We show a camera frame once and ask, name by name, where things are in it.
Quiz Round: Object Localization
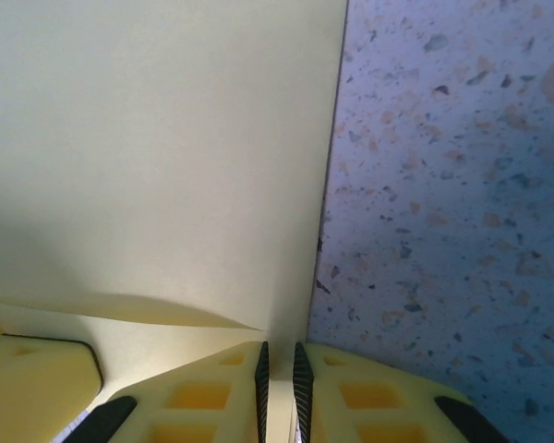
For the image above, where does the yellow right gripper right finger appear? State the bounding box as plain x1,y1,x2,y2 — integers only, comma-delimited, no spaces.
293,340,509,443

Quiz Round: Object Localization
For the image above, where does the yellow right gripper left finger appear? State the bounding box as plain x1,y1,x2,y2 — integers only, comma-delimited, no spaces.
80,340,271,443

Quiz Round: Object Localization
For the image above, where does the yellow cloth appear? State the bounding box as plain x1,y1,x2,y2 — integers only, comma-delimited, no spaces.
0,0,350,443

